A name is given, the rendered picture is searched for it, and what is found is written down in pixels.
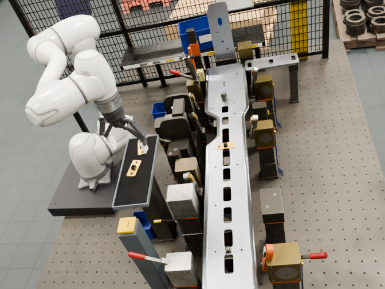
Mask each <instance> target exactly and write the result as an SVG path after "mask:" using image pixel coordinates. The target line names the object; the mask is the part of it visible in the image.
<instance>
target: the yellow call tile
mask: <svg viewBox="0 0 385 289"><path fill-rule="evenodd" d="M135 224H136V217H126V218H120V221H119V226H118V229H117V233H118V234H122V233H134V230H135Z"/></svg>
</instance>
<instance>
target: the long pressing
mask: <svg viewBox="0 0 385 289"><path fill-rule="evenodd" d="M236 73H237V74H236ZM213 77H214V78H213ZM223 81H225V86H223ZM222 92H226V94H227V98H228V100H227V101H222V99H221V93H222ZM222 107H228V112H225V113H223V112H222ZM248 109H249V98H248V87H247V79H246V69H245V64H243V63H235V64H228V65H221V66H217V67H211V68H207V69H206V87H205V114H206V115H207V116H209V117H211V118H213V119H215V120H216V121H217V136H216V138H215V139H214V140H213V141H212V142H210V143H209V144H208V145H207V146H206V156H205V195H204V216H203V255H202V289H258V277H257V263H256V249H255V241H254V227H253V213H252V199H251V191H250V177H249V163H248V148H247V140H246V126H245V115H246V113H247V111H248ZM234 113H235V114H234ZM223 118H229V123H228V124H224V125H223V124H222V119H223ZM224 129H229V142H235V148H232V149H229V151H230V165H229V166H223V150H217V144H219V143H223V134H222V130H224ZM224 150H225V149H224ZM237 164H238V165H237ZM224 169H230V181H226V182H225V181H223V170H224ZM224 188H231V200H230V201H224V200H223V189H224ZM215 205H216V206H215ZM224 208H231V219H232V221H231V222H230V223H224ZM226 230H231V231H232V238H233V245H232V246H231V247H230V248H231V253H226V251H225V242H224V231H226ZM241 249H243V250H242V251H241ZM215 251H216V253H215ZM226 255H232V256H233V273H232V274H226V273H225V256H226Z"/></svg>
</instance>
